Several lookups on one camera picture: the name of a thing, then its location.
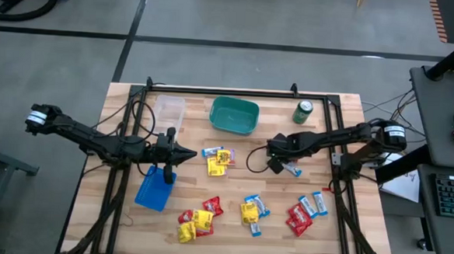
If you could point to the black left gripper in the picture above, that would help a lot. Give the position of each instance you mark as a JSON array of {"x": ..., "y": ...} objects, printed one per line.
[{"x": 173, "y": 155}]

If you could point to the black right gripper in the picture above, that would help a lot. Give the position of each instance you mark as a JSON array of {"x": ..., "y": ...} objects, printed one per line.
[{"x": 284, "y": 145}]

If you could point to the blue silver candy bar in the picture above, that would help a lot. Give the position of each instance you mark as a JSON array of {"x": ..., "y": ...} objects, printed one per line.
[
  {"x": 294, "y": 170},
  {"x": 262, "y": 204},
  {"x": 320, "y": 203},
  {"x": 210, "y": 152},
  {"x": 255, "y": 229},
  {"x": 307, "y": 206}
]

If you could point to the yellow sour candy packet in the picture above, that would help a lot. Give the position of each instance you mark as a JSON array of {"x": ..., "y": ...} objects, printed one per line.
[
  {"x": 202, "y": 219},
  {"x": 249, "y": 213},
  {"x": 216, "y": 168},
  {"x": 186, "y": 232},
  {"x": 224, "y": 157}
]

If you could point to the blue plastic basket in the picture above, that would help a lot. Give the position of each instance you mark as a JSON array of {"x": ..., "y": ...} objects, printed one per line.
[{"x": 153, "y": 189}]

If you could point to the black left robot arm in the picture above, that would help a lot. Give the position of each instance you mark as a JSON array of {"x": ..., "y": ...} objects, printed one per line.
[{"x": 94, "y": 137}]

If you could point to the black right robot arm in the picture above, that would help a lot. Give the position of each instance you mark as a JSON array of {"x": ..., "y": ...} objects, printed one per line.
[{"x": 327, "y": 138}]

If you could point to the green soda can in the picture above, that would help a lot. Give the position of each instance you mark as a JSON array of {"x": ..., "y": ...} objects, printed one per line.
[{"x": 302, "y": 113}]

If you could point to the clear plastic container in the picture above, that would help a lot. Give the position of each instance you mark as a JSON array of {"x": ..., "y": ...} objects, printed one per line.
[{"x": 169, "y": 112}]

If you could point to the black clamp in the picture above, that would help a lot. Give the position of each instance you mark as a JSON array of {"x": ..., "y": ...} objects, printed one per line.
[
  {"x": 294, "y": 89},
  {"x": 148, "y": 81}
]

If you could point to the teal plastic bin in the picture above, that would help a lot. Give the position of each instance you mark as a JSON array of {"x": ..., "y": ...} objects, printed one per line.
[{"x": 233, "y": 117}]

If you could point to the small red tag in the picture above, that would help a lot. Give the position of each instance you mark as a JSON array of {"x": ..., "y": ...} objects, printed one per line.
[{"x": 326, "y": 190}]

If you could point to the black desk support beam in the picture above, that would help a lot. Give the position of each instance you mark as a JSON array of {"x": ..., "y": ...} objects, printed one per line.
[{"x": 404, "y": 165}]

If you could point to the white paper sheet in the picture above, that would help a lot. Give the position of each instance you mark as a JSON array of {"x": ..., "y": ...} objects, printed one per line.
[{"x": 403, "y": 187}]

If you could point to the grey desk top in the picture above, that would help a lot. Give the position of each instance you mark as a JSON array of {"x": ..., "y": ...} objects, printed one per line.
[
  {"x": 434, "y": 114},
  {"x": 447, "y": 239}
]

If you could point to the black caster wheel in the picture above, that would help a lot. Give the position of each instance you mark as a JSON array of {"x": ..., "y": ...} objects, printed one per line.
[{"x": 422, "y": 244}]

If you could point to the dark grey side table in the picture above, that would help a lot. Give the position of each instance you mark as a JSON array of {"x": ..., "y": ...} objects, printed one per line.
[{"x": 7, "y": 161}]

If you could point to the black diagonal pole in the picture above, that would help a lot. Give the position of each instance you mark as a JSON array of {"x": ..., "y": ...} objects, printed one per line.
[{"x": 452, "y": 57}]

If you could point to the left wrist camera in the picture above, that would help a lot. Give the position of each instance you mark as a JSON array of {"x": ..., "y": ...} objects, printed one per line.
[{"x": 162, "y": 145}]

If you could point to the grey metal bracket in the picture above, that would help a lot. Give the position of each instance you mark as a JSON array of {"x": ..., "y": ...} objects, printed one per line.
[{"x": 336, "y": 159}]

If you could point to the black aluminium table frame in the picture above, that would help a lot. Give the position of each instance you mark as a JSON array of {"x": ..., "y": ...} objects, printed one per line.
[{"x": 232, "y": 92}]

